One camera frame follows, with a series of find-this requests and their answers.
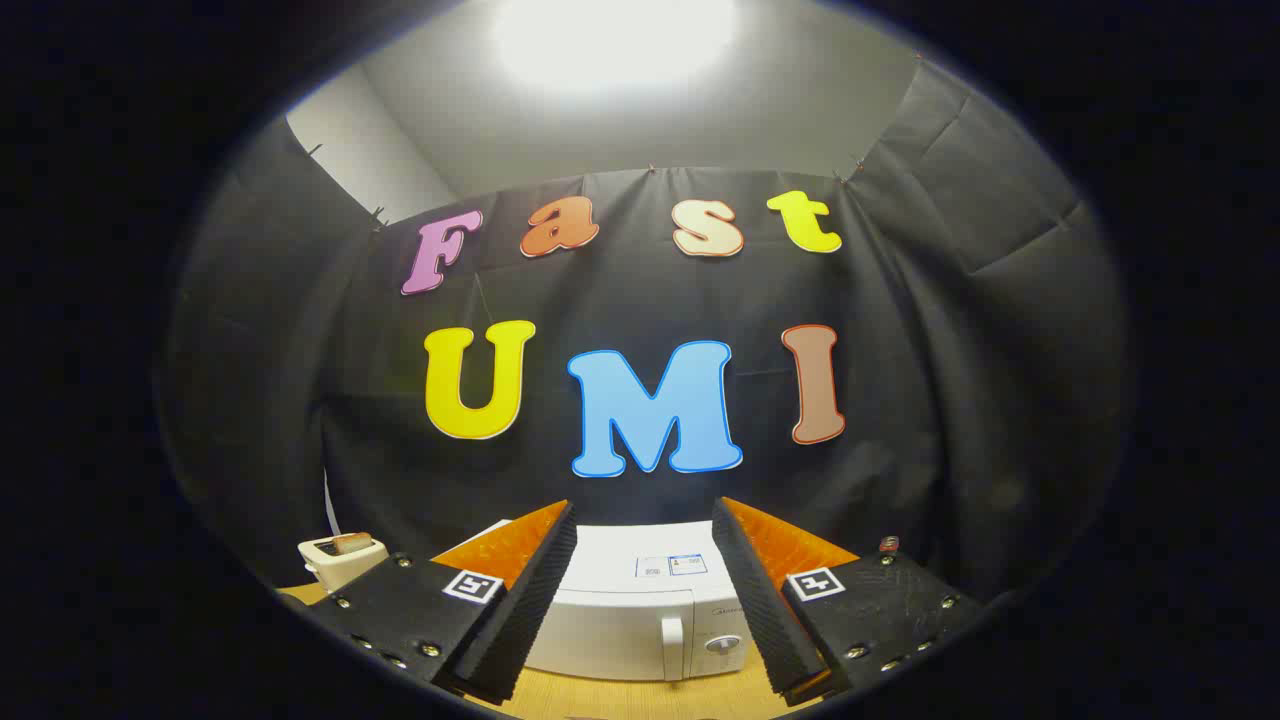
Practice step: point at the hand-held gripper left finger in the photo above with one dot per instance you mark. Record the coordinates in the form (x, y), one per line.
(530, 600)

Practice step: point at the toast bread slice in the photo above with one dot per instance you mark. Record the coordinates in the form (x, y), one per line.
(352, 543)

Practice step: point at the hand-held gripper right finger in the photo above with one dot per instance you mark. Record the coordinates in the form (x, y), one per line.
(755, 600)

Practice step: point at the white toaster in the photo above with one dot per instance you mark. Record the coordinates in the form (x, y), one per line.
(335, 570)

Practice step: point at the white microwave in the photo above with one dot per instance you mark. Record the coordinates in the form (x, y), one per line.
(630, 620)

